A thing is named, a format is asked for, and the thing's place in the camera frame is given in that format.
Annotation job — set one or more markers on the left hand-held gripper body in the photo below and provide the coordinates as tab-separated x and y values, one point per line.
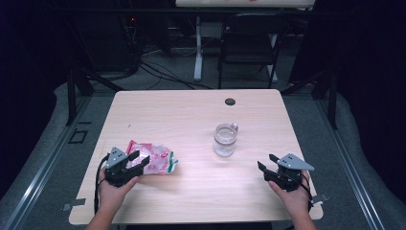
116	172

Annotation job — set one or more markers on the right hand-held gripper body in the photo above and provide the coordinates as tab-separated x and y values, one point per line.
288	175

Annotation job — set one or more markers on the pink and white snack bag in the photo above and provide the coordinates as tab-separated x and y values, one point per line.
159	159

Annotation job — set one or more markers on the clear plastic jar with lid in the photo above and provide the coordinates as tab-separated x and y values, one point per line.
225	143

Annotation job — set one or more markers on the person's left hand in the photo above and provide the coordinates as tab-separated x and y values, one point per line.
111	195

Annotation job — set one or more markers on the person's right hand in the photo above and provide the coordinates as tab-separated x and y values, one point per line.
295	201

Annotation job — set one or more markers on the black metal stand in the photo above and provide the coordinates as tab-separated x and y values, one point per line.
333	105
72	99

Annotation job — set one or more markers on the black folding chair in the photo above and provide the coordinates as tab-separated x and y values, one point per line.
245	60

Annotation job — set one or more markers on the white desk leg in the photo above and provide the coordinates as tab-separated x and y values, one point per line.
198	64

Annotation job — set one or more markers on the black computer tower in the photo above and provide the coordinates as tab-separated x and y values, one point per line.
105	44

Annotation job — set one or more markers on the dark curtain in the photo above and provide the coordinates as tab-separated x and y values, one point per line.
25	96
376	96

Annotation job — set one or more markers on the white background desk top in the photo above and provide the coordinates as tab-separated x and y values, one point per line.
223	3

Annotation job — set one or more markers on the aluminium floor rail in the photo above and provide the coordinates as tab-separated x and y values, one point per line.
362	191
28	193

